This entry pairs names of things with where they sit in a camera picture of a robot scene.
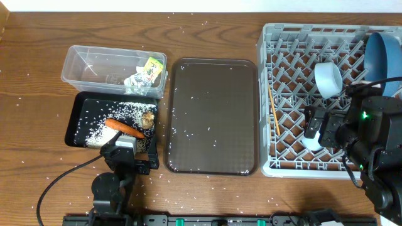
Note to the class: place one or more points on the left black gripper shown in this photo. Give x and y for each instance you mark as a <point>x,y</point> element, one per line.
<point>131,160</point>

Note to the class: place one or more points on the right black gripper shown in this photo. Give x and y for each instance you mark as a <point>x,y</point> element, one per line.
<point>313,122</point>

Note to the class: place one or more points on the light blue cup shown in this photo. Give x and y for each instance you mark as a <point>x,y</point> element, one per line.
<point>312,143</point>

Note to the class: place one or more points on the light blue bowl with rice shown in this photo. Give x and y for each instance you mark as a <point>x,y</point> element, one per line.
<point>328,79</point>

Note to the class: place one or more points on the wooden chopstick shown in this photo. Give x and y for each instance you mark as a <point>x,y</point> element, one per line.
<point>271,99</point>

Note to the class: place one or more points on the brown cookie food scrap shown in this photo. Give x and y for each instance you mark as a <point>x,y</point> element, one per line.
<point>147,120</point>

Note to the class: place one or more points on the orange carrot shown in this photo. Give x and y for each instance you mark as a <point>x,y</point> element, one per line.
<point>116,125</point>

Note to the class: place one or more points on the pile of white rice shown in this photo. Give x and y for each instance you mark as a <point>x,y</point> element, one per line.
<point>92,132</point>

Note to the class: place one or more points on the dark blue plate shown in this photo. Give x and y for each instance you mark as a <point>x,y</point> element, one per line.
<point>382,57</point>

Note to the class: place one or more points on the aluminium foil ball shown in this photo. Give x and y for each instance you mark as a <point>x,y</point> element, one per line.
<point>149,74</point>

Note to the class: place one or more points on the white paper napkin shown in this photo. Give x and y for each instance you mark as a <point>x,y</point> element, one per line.
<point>132,83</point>

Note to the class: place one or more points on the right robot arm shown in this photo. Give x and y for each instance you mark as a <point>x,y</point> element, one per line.
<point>369,133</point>

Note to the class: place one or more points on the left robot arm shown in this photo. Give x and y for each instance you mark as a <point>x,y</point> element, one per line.
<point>112,190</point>

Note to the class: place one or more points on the grey dishwasher rack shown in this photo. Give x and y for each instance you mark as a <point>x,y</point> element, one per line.
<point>287,54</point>

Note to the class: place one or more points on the brown serving tray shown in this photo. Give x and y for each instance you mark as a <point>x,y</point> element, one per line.
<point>213,113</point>

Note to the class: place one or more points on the black plastic tray bin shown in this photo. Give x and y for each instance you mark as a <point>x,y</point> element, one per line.
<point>83,96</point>

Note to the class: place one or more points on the clear plastic bin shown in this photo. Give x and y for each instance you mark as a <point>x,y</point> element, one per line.
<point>101,69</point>

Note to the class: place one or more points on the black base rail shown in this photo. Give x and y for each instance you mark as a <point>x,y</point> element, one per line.
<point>311,218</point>

